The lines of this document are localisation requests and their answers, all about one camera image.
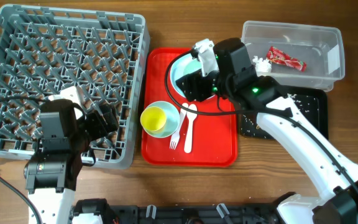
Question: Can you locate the light blue small bowl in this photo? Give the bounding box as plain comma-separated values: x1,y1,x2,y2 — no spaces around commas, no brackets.
144,101,180,138

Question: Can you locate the yellow plastic cup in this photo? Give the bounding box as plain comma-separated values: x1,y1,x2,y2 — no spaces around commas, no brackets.
140,106,167,134

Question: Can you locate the white napkin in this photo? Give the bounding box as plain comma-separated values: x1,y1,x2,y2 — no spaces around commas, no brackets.
252,55,272,73

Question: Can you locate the red snack wrapper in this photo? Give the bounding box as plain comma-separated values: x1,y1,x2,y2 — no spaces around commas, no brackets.
266,46,307,72

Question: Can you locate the green bowl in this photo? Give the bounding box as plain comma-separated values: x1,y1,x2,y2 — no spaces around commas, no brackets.
183,59,201,75

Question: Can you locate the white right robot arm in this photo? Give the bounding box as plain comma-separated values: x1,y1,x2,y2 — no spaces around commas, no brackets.
177,38,358,223

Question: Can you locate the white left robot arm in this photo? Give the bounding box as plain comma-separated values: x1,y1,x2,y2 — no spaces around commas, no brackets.
24,99,119,223

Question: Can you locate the grey plastic dishwasher rack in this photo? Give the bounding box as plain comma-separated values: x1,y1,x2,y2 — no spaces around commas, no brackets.
0,4,150,169

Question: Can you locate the clear plastic waste bin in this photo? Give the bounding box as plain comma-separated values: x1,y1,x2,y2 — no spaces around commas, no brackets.
241,21,345,91

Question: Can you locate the black waste tray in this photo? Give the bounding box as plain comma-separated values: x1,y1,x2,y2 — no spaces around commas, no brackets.
238,85,329,141

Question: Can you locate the light blue plate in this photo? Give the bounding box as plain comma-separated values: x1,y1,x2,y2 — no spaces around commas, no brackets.
169,54,194,98

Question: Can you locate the white plastic spoon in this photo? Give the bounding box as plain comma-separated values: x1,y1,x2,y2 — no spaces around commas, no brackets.
184,112,197,154

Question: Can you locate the red plastic tray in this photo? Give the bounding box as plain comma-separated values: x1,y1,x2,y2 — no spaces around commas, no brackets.
141,47,237,167

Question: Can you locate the white plastic fork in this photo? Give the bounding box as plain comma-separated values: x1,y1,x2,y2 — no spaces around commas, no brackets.
170,109,187,150

